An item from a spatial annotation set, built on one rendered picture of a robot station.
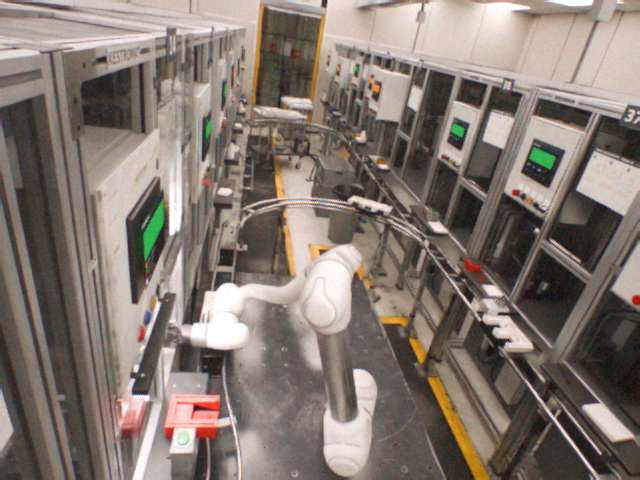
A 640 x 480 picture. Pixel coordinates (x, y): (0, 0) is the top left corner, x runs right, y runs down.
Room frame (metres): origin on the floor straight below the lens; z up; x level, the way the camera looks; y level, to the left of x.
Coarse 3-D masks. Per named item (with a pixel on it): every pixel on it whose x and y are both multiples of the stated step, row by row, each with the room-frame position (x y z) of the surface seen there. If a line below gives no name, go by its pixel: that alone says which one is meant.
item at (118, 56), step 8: (112, 48) 0.68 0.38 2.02; (120, 48) 0.72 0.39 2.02; (128, 48) 0.77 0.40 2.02; (136, 48) 0.82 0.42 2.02; (112, 56) 0.68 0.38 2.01; (120, 56) 0.72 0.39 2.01; (128, 56) 0.76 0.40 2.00; (136, 56) 0.82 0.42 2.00; (112, 64) 0.67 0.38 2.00; (120, 64) 0.71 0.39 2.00; (96, 256) 0.53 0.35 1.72; (88, 272) 0.50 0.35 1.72
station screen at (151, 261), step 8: (160, 192) 0.86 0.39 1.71; (160, 200) 0.85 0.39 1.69; (152, 208) 0.78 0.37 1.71; (152, 216) 0.77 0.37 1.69; (144, 224) 0.71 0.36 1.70; (144, 232) 0.70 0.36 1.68; (160, 232) 0.84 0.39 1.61; (160, 240) 0.84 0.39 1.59; (152, 248) 0.76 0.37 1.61; (160, 248) 0.84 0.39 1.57; (144, 256) 0.69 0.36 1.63; (152, 256) 0.76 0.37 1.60; (144, 264) 0.69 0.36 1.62; (152, 264) 0.76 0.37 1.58; (144, 272) 0.69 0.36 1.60; (152, 272) 0.75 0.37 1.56; (144, 280) 0.69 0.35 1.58
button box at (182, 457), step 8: (176, 432) 0.75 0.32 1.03; (192, 432) 0.75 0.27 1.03; (192, 440) 0.73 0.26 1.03; (176, 448) 0.70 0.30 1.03; (184, 448) 0.70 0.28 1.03; (192, 448) 0.71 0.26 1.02; (168, 456) 0.72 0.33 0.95; (176, 456) 0.69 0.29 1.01; (184, 456) 0.69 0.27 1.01; (192, 456) 0.70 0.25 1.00; (176, 464) 0.69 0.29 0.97; (184, 464) 0.69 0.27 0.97; (192, 464) 0.70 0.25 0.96; (176, 472) 0.69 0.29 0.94; (184, 472) 0.69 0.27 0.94; (192, 472) 0.70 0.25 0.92
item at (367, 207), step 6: (354, 198) 3.35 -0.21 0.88; (360, 198) 3.36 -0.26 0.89; (360, 204) 3.24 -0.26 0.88; (366, 204) 3.30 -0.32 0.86; (372, 204) 3.32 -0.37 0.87; (378, 204) 3.30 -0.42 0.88; (384, 204) 3.31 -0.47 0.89; (360, 210) 3.24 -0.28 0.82; (366, 210) 3.24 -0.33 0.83; (372, 210) 3.20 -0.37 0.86; (378, 210) 3.26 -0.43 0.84; (384, 210) 3.25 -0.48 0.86; (390, 210) 3.24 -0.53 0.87; (372, 216) 3.21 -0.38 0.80
